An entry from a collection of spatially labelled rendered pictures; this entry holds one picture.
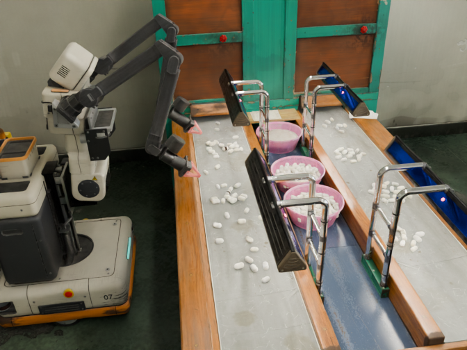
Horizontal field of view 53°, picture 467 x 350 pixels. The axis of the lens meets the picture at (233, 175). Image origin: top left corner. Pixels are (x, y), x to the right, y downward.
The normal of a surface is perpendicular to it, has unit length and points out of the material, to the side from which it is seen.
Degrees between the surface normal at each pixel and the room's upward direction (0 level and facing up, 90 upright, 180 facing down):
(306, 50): 90
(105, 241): 0
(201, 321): 0
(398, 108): 90
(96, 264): 0
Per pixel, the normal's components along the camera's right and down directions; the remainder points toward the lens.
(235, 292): -0.03, -0.86
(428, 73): 0.13, 0.51
